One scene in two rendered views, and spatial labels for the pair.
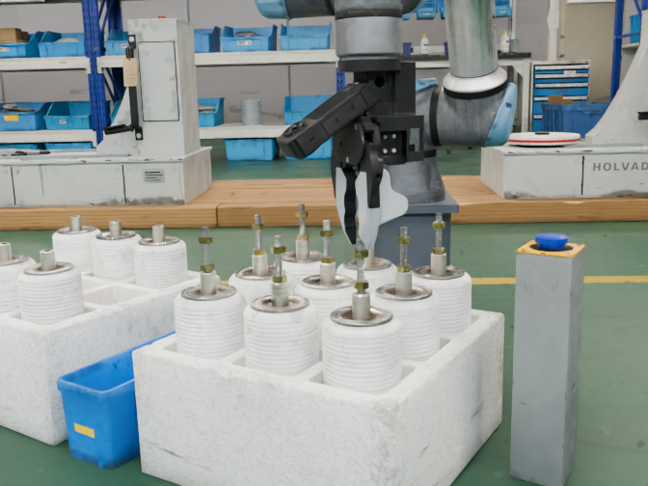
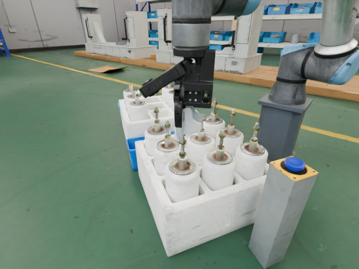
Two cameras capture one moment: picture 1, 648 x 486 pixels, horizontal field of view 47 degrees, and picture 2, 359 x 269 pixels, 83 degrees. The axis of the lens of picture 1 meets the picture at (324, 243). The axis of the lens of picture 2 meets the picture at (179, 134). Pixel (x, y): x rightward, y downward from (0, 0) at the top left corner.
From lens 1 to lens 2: 57 cm
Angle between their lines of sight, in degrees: 38
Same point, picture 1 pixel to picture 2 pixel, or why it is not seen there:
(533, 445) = (258, 244)
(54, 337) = (130, 126)
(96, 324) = (146, 124)
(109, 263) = (170, 101)
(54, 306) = (134, 116)
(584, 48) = not seen: outside the picture
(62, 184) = not seen: hidden behind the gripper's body
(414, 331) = (213, 176)
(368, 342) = (173, 181)
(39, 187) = not seen: hidden behind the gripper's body
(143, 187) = (230, 66)
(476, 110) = (327, 64)
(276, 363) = (158, 167)
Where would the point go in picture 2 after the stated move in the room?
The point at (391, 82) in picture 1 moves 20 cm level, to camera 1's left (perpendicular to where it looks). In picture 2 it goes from (199, 62) to (131, 55)
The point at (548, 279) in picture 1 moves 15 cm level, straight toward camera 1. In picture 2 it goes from (280, 184) to (235, 218)
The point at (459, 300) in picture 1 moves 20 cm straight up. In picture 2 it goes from (254, 165) to (267, 101)
